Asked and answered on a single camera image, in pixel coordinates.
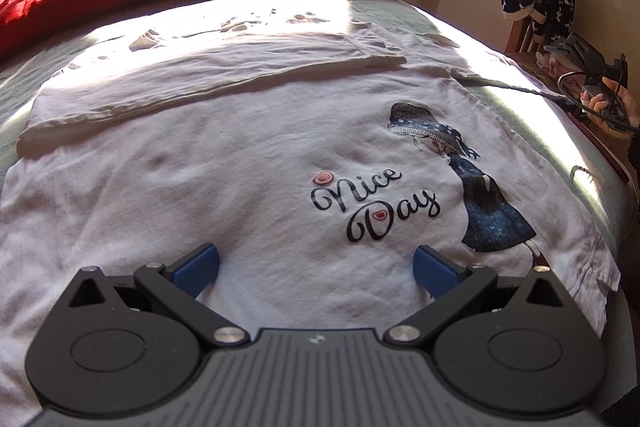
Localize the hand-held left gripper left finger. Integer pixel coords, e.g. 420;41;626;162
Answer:
66;243;251;349

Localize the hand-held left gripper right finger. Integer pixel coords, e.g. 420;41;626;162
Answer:
384;244;571;349

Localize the white printed T-shirt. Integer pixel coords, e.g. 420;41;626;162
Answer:
0;7;622;408

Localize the person's right hand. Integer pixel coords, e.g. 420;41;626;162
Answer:
580;79;640;134

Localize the pink cloth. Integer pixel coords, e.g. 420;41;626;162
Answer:
537;52;568;80

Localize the wooden headboard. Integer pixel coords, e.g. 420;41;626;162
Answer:
575;107;640;188

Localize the grey braided cord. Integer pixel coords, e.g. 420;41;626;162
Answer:
452;74;568;100

